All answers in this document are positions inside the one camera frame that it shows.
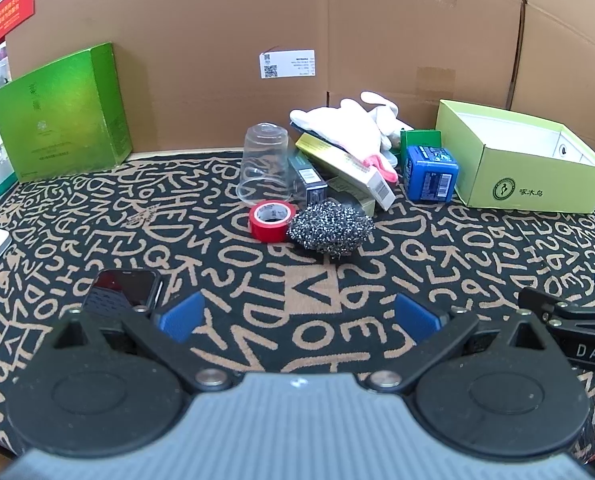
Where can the large cardboard backdrop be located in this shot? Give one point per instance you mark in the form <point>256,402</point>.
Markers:
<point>189,69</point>

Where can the white work gloves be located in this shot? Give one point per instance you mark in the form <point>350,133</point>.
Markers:
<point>365,134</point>

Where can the white shipping label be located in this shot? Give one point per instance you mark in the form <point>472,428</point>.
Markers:
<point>287,64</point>

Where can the dark blue small box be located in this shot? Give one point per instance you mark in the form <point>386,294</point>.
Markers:
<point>307,186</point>

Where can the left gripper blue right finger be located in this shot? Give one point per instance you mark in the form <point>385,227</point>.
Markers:
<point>416,321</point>

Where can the yellow white long box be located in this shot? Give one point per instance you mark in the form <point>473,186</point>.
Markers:
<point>345,166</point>

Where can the steel wool scrubber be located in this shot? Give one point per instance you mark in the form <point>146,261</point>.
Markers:
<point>330,228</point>

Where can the light green open box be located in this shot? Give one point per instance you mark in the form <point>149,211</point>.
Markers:
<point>514,161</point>

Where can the red tape roll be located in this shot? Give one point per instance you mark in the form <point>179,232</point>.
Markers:
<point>269,221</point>

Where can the small green box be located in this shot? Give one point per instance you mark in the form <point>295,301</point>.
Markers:
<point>427,137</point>

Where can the clear plastic cup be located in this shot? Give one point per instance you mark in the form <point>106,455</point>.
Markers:
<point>264,166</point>

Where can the black smartphone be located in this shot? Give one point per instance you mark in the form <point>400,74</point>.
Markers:
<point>115,292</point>

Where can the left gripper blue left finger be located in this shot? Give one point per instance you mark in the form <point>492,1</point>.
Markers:
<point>181,316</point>

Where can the tall dark green box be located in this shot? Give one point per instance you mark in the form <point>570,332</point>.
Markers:
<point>66,117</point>

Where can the pink glove cuff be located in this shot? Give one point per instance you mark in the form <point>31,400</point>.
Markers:
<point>383,166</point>

